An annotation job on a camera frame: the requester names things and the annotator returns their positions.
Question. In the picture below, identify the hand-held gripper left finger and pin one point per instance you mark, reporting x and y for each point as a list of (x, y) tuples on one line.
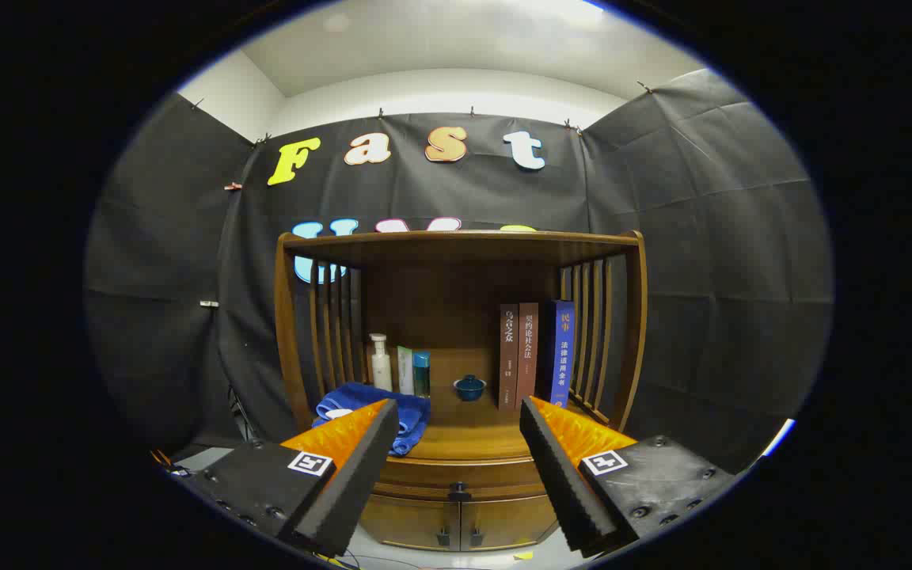
[(361, 475)]

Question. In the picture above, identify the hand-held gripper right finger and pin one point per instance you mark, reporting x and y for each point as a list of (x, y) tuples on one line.
[(559, 483)]

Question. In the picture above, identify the wooden drawer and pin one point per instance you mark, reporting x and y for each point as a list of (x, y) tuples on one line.
[(456, 471)]

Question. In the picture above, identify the wooden cabinet door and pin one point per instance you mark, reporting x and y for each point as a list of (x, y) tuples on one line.
[(507, 522), (408, 522)]

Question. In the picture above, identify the wooden countertop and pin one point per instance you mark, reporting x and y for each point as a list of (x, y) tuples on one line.
[(472, 431)]

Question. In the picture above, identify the wooden cabinet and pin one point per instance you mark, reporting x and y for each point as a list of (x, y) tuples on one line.
[(456, 301)]

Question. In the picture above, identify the blue towel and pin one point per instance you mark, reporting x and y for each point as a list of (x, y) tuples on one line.
[(412, 416)]

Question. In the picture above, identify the white pump bottle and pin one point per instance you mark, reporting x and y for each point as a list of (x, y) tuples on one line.
[(381, 368)]

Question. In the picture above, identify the green white box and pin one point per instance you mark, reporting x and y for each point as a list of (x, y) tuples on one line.
[(405, 372)]

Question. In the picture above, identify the teal bottle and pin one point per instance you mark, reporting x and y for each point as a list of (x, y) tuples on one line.
[(422, 378)]

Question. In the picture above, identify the blue book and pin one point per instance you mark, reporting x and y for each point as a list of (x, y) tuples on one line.
[(563, 356)]

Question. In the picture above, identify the blue lidded teacup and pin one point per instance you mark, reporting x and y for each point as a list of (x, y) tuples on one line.
[(469, 389)]

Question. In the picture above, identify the dark brown book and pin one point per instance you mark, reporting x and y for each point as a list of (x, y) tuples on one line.
[(508, 356)]

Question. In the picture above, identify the reddish brown book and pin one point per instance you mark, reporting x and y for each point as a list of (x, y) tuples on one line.
[(528, 348)]

